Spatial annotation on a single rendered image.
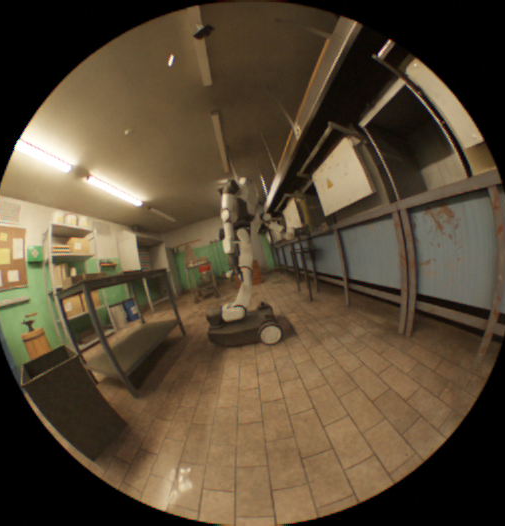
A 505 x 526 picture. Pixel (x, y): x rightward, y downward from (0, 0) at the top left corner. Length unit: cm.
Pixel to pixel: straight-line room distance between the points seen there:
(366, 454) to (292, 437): 32
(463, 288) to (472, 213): 35
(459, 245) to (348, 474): 101
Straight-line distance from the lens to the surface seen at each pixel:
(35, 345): 259
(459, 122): 81
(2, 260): 327
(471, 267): 99
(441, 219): 99
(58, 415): 104
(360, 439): 79
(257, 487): 76
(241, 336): 134
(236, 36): 180
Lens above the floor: 74
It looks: 2 degrees down
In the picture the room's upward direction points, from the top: 14 degrees counter-clockwise
